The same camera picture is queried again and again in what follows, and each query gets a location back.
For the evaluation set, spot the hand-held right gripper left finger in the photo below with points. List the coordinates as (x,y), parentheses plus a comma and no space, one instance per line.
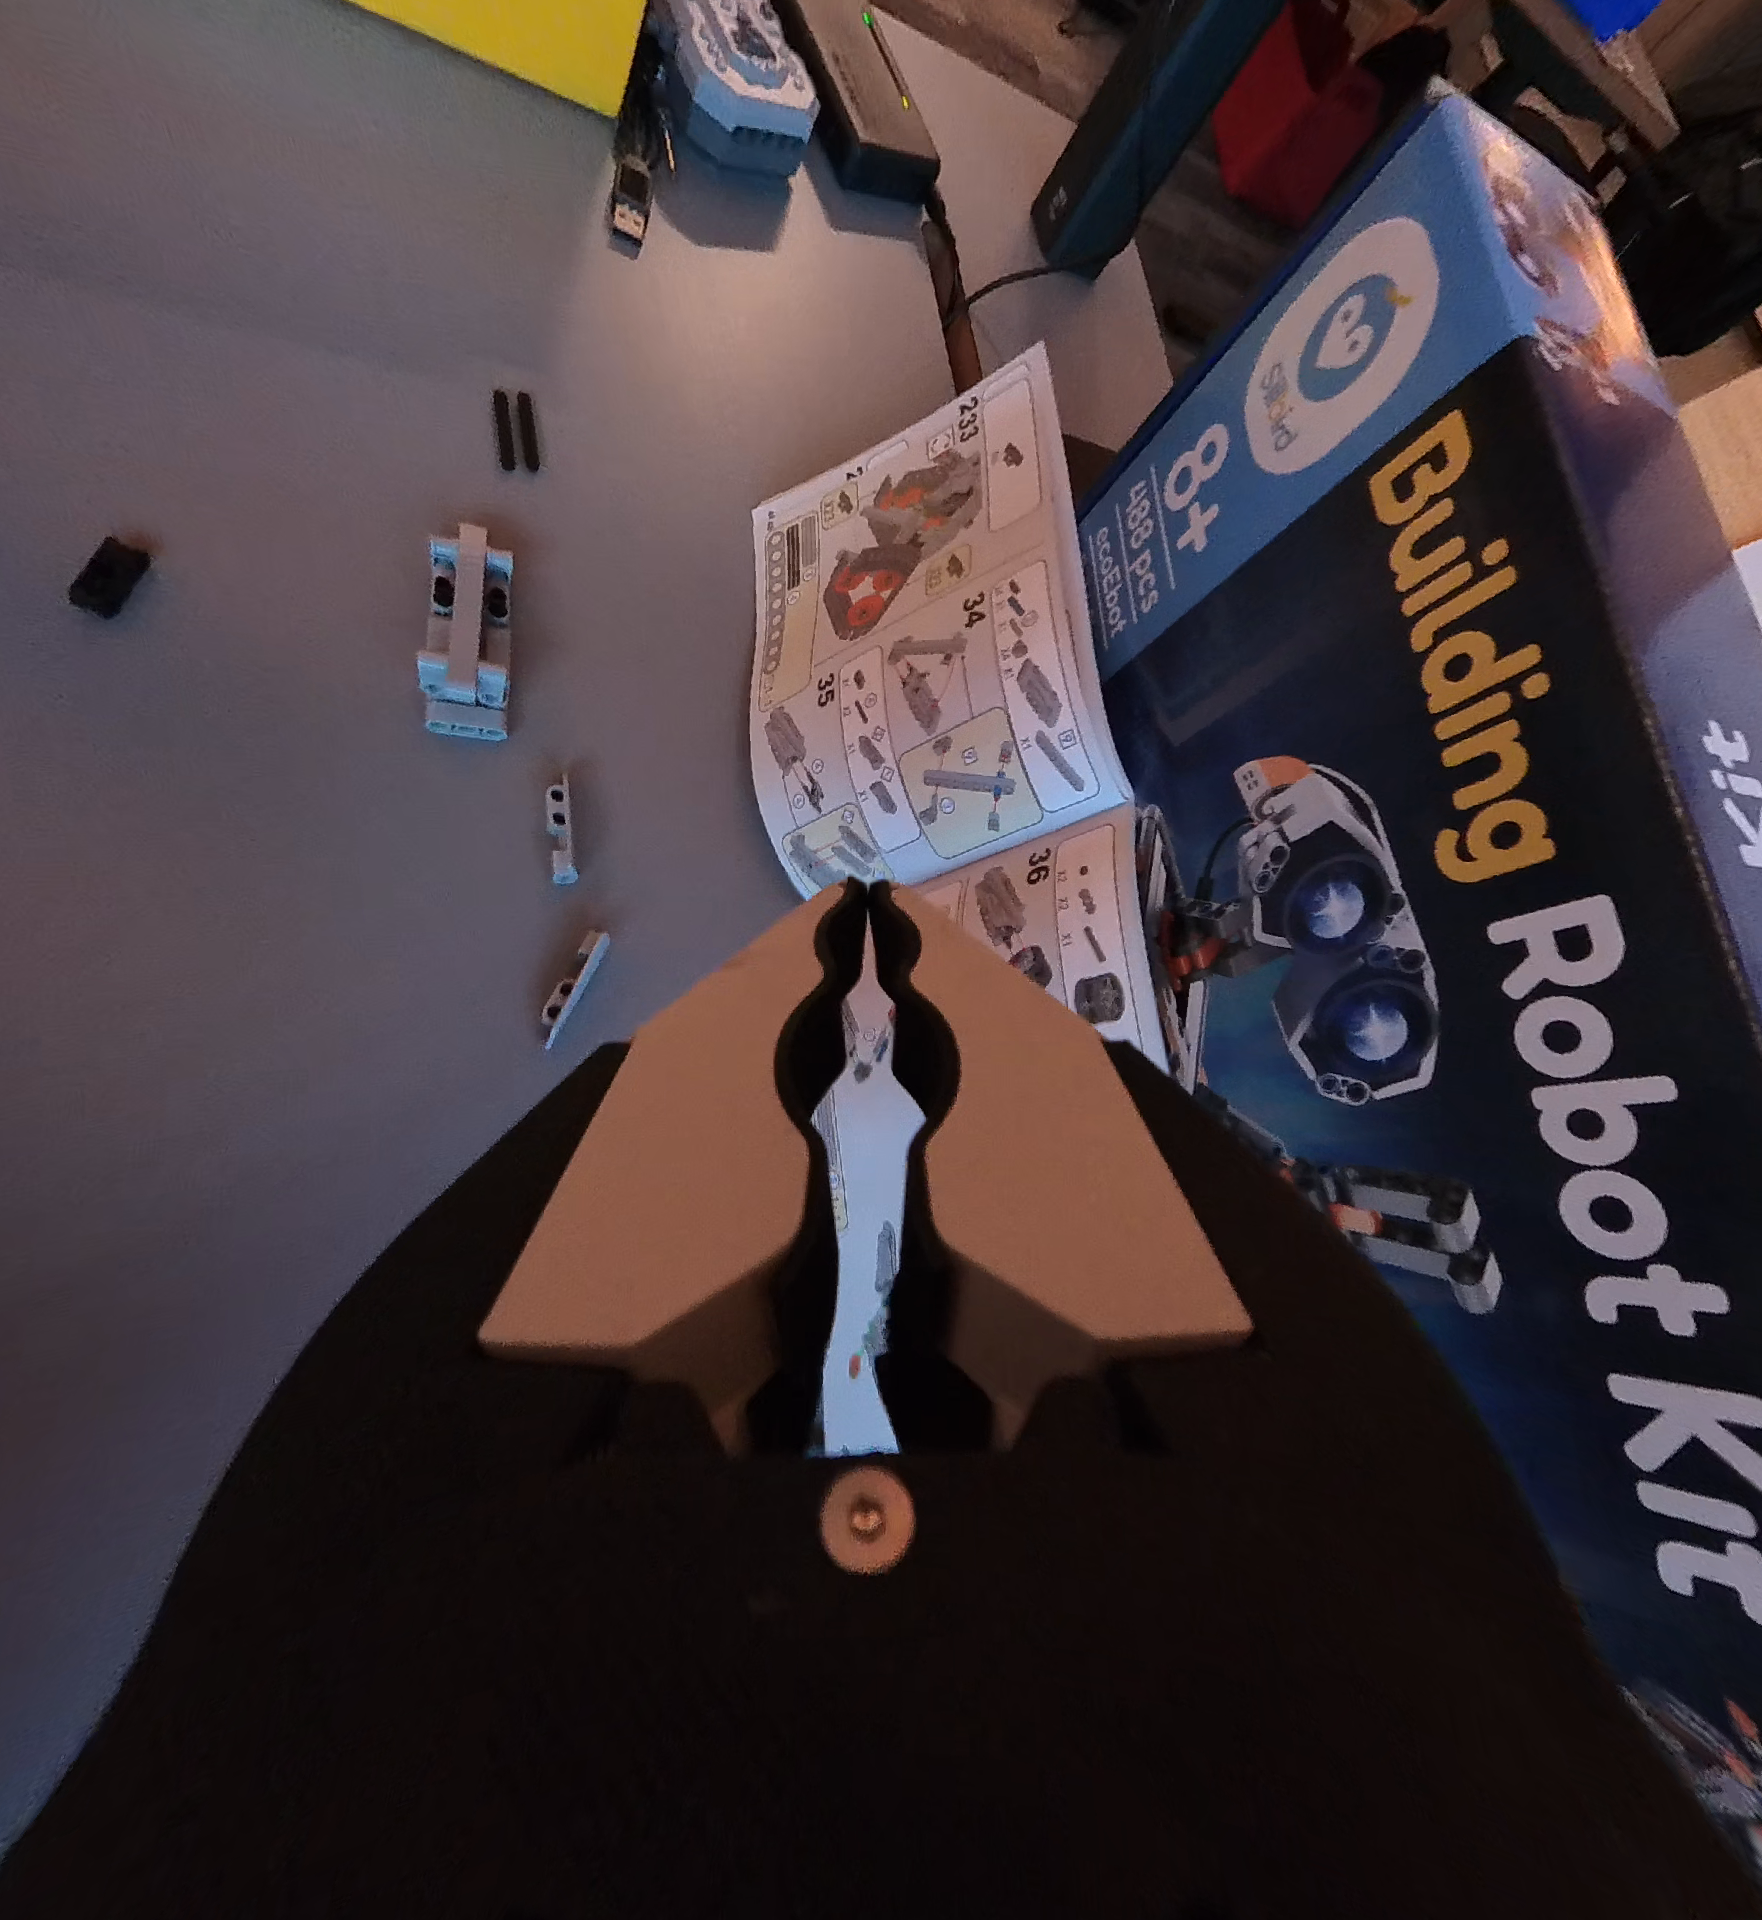
(657,1184)

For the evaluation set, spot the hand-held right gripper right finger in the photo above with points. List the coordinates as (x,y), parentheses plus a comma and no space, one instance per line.
(1077,1184)

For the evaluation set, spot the grey building connector piece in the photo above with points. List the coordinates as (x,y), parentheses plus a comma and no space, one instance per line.
(580,982)
(563,841)

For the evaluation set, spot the grey building block assembly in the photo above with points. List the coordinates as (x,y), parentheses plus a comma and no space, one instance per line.
(464,645)

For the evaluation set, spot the building instruction booklet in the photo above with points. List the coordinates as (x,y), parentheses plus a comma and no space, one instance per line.
(941,661)

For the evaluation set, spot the blue robot kit box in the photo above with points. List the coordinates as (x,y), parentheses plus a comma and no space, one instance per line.
(1570,674)

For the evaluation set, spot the small black building piece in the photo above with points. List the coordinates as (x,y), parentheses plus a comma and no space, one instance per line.
(109,579)

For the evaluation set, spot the brown wooden stick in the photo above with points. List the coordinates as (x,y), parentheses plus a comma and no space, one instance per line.
(952,292)

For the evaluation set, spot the grey motor hub block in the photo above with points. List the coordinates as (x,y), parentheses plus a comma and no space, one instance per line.
(739,104)

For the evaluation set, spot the black power adapter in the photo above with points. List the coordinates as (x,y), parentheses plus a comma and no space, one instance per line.
(874,121)

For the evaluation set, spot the red bag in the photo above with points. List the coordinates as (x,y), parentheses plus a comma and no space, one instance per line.
(1295,121)

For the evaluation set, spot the yellow sheet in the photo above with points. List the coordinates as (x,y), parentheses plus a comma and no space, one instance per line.
(520,38)

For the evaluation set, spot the black bag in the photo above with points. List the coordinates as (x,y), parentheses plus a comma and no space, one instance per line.
(1737,194)

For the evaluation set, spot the blue plastic bin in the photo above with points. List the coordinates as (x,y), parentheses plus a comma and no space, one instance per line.
(1604,14)

